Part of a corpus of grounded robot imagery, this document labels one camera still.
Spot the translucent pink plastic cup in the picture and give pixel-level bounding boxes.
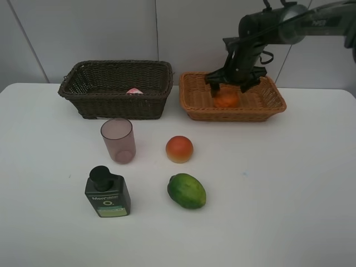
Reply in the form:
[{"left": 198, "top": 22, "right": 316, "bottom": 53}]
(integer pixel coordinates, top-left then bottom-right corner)
[{"left": 100, "top": 118, "right": 136, "bottom": 164}]

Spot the red yellow peach fruit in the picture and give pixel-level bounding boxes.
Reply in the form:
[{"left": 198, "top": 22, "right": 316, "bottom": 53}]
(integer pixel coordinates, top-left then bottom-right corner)
[{"left": 166, "top": 136, "right": 194, "bottom": 164}]

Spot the pink spray bottle white cap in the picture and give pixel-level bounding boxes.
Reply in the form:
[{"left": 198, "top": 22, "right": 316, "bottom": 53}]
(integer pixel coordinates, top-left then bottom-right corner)
[{"left": 126, "top": 88, "right": 144, "bottom": 95}]

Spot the orange tangerine fruit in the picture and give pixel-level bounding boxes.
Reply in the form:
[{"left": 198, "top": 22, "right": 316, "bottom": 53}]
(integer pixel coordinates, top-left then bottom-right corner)
[{"left": 213, "top": 87, "right": 239, "bottom": 108}]

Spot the light orange wicker basket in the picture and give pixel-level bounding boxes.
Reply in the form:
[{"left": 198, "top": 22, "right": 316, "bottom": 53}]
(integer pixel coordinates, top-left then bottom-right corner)
[{"left": 179, "top": 72, "right": 286, "bottom": 122}]

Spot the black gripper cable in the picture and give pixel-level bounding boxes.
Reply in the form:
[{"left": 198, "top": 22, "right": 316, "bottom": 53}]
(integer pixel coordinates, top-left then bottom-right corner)
[{"left": 259, "top": 50, "right": 275, "bottom": 65}]

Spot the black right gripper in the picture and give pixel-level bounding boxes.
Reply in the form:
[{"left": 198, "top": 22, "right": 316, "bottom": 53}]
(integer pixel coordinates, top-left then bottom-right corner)
[{"left": 205, "top": 37, "right": 267, "bottom": 97}]

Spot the dark green shampoo bottle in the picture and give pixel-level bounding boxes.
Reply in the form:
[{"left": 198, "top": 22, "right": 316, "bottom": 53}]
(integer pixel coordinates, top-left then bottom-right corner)
[{"left": 85, "top": 166, "right": 131, "bottom": 217}]

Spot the dark brown wicker basket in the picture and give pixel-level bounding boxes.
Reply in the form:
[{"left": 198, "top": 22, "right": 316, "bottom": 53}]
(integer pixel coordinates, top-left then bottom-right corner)
[{"left": 58, "top": 60, "right": 173, "bottom": 120}]

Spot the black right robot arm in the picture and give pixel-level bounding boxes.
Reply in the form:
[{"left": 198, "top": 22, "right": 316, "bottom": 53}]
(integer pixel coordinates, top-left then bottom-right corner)
[{"left": 205, "top": 1, "right": 355, "bottom": 97}]

